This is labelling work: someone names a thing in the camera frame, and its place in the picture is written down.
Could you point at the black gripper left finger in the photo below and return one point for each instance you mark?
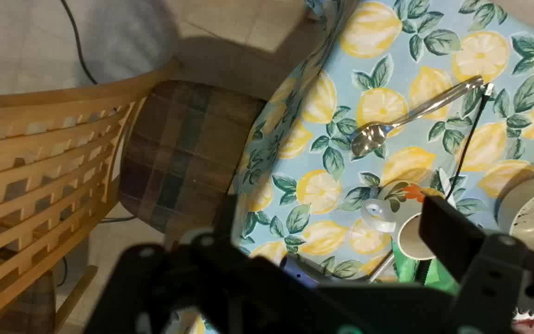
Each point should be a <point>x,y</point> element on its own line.
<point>234,294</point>

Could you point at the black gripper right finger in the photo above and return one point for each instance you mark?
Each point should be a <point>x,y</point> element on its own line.
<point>495,272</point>

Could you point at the floral ceramic mug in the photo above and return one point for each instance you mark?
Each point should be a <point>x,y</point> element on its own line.
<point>410,243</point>

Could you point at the green cloth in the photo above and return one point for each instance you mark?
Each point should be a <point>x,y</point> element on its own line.
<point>428,274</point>

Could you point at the plaid chair cushion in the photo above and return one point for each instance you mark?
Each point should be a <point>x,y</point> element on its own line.
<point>182,155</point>

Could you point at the wooden slatted chair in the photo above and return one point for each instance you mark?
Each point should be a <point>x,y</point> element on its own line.
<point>57,152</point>

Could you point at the silver metal spoon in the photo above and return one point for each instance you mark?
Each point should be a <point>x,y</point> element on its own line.
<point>371,137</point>

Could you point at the lemon print tablecloth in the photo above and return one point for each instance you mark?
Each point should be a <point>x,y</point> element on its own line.
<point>298,189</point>

